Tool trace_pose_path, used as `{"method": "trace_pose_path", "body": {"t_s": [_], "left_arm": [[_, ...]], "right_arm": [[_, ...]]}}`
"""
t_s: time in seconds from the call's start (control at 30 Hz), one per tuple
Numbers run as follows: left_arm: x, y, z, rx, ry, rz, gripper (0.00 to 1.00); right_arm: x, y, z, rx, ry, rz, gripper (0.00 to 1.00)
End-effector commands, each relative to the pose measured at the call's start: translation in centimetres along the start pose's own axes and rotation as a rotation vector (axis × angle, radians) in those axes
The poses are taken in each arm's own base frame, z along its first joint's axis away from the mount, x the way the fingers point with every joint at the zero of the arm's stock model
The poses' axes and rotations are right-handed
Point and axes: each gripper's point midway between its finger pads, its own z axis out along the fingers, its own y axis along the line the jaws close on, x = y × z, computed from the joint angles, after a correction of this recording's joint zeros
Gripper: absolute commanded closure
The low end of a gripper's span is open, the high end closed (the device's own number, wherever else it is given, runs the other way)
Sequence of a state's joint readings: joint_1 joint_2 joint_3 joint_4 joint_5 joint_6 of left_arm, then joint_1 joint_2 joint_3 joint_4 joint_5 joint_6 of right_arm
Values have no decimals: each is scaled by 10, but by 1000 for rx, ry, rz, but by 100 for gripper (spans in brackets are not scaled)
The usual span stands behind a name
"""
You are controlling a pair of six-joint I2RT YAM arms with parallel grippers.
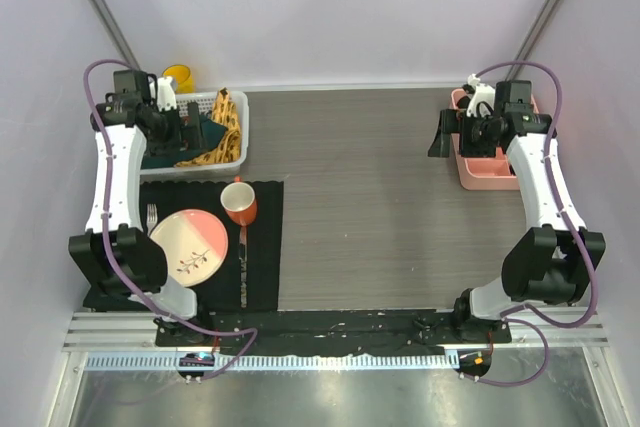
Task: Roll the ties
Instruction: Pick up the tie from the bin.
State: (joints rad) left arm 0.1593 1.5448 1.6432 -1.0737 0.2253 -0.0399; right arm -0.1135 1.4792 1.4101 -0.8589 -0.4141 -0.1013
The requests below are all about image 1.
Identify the pink compartment tray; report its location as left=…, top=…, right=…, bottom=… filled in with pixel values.
left=448, top=81, right=547, bottom=191

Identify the white slotted cable duct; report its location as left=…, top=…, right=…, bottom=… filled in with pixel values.
left=84, top=350, right=459, bottom=373

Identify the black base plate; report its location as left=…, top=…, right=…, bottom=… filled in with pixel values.
left=154, top=309, right=512, bottom=357

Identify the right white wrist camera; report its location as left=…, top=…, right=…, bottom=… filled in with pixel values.
left=463, top=74, right=495, bottom=117

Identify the dark green tie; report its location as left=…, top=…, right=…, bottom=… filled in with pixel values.
left=142, top=114, right=227, bottom=170

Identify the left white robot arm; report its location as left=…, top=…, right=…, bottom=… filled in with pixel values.
left=68, top=68, right=213, bottom=346

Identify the yellow mug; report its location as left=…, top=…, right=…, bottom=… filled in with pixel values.
left=163, top=64, right=196, bottom=94

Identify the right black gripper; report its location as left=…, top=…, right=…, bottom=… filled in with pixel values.
left=428, top=109, right=500, bottom=159

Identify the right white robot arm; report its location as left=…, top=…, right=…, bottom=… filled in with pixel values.
left=427, top=75, right=606, bottom=342

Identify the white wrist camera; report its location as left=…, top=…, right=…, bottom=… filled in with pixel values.
left=156, top=76, right=177, bottom=111
left=463, top=74, right=495, bottom=117

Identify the table knife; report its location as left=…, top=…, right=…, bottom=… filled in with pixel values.
left=238, top=226, right=247, bottom=309

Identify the black placemat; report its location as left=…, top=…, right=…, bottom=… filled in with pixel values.
left=82, top=179, right=285, bottom=312

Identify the silver fork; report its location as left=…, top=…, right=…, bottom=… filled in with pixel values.
left=146, top=204, right=158, bottom=235

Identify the orange mug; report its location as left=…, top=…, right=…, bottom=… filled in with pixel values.
left=220, top=177, right=257, bottom=227

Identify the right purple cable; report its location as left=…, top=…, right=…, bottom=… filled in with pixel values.
left=469, top=60, right=601, bottom=387

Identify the white plastic basket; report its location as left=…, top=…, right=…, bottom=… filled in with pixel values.
left=141, top=90, right=250, bottom=181

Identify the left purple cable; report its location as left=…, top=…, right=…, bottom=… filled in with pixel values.
left=82, top=57, right=259, bottom=381

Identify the purple cable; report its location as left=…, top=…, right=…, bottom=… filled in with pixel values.
left=469, top=60, right=601, bottom=387
left=82, top=57, right=259, bottom=381

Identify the pink white plate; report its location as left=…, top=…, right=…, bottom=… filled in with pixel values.
left=150, top=209, right=229, bottom=287

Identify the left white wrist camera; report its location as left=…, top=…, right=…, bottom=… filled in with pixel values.
left=156, top=76, right=177, bottom=111

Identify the yellow spotted tie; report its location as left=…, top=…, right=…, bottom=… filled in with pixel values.
left=175, top=88, right=242, bottom=167

